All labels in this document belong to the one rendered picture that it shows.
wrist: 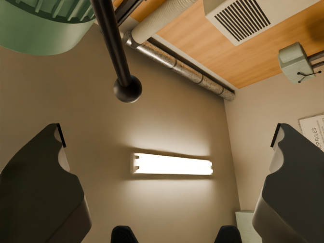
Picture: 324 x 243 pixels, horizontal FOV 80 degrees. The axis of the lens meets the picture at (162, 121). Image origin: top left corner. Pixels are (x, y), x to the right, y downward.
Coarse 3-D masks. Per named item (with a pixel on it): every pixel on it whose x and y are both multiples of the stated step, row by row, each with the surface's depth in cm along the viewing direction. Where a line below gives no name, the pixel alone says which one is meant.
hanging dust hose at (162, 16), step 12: (168, 0) 159; (180, 0) 152; (192, 0) 152; (156, 12) 167; (168, 12) 162; (180, 12) 161; (144, 24) 177; (156, 24) 172; (132, 36) 190; (144, 36) 186
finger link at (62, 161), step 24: (48, 144) 9; (24, 168) 8; (48, 168) 8; (0, 192) 7; (24, 192) 7; (48, 192) 7; (72, 192) 7; (0, 216) 6; (24, 216) 6; (48, 216) 6; (72, 216) 6; (0, 240) 5; (24, 240) 5; (48, 240) 5; (72, 240) 6
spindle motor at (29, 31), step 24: (0, 0) 19; (24, 0) 19; (48, 0) 19; (72, 0) 20; (0, 24) 21; (24, 24) 21; (48, 24) 22; (72, 24) 23; (24, 48) 25; (48, 48) 26
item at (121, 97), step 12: (96, 0) 12; (108, 0) 13; (96, 12) 13; (108, 12) 13; (108, 24) 14; (108, 36) 15; (120, 36) 16; (108, 48) 16; (120, 48) 17; (120, 60) 18; (120, 72) 20; (120, 84) 22; (132, 84) 22; (120, 96) 23; (132, 96) 23
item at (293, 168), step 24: (288, 144) 9; (312, 144) 9; (288, 168) 8; (312, 168) 8; (264, 192) 7; (288, 192) 7; (312, 192) 7; (264, 216) 7; (288, 216) 6; (312, 216) 6; (264, 240) 7; (288, 240) 6; (312, 240) 5
